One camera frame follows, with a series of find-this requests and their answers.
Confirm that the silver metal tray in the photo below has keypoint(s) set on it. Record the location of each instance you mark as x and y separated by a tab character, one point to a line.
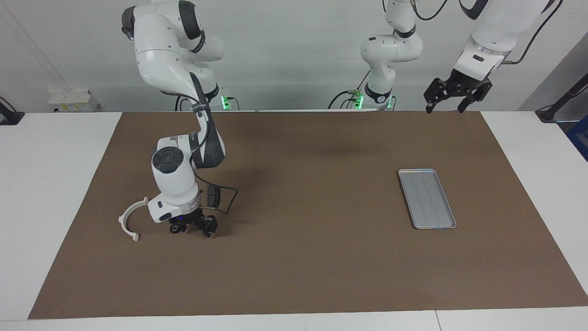
427	202

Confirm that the brown table mat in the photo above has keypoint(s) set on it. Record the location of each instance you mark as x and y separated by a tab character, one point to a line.
321	257

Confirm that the large black bearing gear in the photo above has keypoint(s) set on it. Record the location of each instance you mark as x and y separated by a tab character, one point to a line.
174	228

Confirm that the grey rectangular brake pad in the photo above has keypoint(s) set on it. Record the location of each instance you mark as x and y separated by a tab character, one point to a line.
214	197

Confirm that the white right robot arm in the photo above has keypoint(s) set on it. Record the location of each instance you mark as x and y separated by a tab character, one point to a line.
170	184

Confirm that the black clamp stand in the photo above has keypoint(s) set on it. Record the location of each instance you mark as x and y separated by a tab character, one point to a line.
549	114
9	117

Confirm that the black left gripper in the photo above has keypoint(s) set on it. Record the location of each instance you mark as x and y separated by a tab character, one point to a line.
466	83

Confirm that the blue box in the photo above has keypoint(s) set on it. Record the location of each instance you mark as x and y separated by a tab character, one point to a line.
579	138

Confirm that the white power strip box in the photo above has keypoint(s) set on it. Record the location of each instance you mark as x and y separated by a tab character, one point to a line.
71	100

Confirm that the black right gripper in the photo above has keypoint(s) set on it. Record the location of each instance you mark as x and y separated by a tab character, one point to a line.
195	217

